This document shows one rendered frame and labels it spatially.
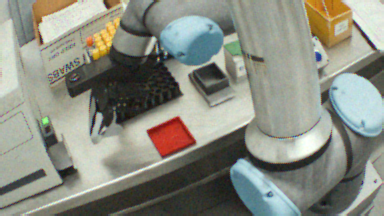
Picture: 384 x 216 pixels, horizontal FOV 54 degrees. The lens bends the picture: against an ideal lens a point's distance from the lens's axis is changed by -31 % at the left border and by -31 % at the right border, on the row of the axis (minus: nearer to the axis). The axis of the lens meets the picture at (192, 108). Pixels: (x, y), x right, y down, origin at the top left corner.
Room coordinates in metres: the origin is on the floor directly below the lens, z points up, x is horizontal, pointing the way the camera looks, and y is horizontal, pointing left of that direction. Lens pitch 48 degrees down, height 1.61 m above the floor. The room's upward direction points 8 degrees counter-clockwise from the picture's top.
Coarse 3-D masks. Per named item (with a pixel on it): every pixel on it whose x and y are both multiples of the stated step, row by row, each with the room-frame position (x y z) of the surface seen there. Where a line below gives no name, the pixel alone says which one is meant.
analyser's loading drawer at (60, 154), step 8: (56, 144) 0.59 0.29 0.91; (64, 144) 0.57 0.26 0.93; (48, 152) 0.57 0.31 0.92; (56, 152) 0.57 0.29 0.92; (64, 152) 0.57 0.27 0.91; (56, 160) 0.55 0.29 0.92; (64, 160) 0.55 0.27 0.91; (72, 160) 0.54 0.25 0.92; (56, 168) 0.53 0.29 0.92; (64, 168) 0.53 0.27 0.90
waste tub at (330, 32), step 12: (312, 0) 0.95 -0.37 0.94; (324, 0) 0.97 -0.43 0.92; (336, 0) 0.93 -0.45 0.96; (312, 12) 0.87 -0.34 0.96; (324, 12) 0.96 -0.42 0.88; (336, 12) 0.93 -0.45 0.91; (348, 12) 0.85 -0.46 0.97; (312, 24) 0.87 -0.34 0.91; (324, 24) 0.82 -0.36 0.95; (336, 24) 0.82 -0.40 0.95; (348, 24) 0.85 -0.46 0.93; (324, 36) 0.82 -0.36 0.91; (336, 36) 0.82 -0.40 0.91; (348, 36) 0.85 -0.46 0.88
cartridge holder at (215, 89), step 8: (208, 64) 0.75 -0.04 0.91; (216, 64) 0.75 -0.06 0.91; (192, 72) 0.75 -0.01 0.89; (200, 72) 0.74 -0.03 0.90; (208, 72) 0.74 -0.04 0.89; (216, 72) 0.74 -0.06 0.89; (192, 80) 0.74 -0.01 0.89; (200, 80) 0.71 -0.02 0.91; (208, 80) 0.73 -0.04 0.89; (216, 80) 0.72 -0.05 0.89; (224, 80) 0.70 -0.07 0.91; (200, 88) 0.71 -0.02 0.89; (208, 88) 0.69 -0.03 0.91; (216, 88) 0.69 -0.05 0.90; (224, 88) 0.70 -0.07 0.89; (232, 88) 0.70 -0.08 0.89; (208, 96) 0.68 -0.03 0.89; (216, 96) 0.68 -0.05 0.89; (224, 96) 0.68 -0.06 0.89; (232, 96) 0.69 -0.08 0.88
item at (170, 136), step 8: (168, 120) 0.65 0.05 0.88; (176, 120) 0.65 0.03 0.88; (152, 128) 0.63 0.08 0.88; (160, 128) 0.63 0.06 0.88; (168, 128) 0.63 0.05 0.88; (176, 128) 0.63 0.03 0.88; (184, 128) 0.62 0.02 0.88; (152, 136) 0.62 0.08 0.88; (160, 136) 0.61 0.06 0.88; (168, 136) 0.61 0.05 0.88; (176, 136) 0.61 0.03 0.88; (184, 136) 0.61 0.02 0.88; (192, 136) 0.60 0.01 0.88; (160, 144) 0.60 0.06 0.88; (168, 144) 0.59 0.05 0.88; (176, 144) 0.59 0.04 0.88; (184, 144) 0.58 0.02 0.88; (160, 152) 0.57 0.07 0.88; (168, 152) 0.57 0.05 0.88
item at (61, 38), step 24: (48, 0) 1.09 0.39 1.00; (72, 0) 1.11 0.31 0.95; (96, 0) 1.08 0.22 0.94; (120, 0) 0.91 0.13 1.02; (48, 24) 1.03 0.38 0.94; (72, 24) 0.98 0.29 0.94; (96, 24) 0.86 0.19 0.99; (48, 48) 0.81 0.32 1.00; (72, 48) 0.84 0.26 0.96; (48, 72) 0.81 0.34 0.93
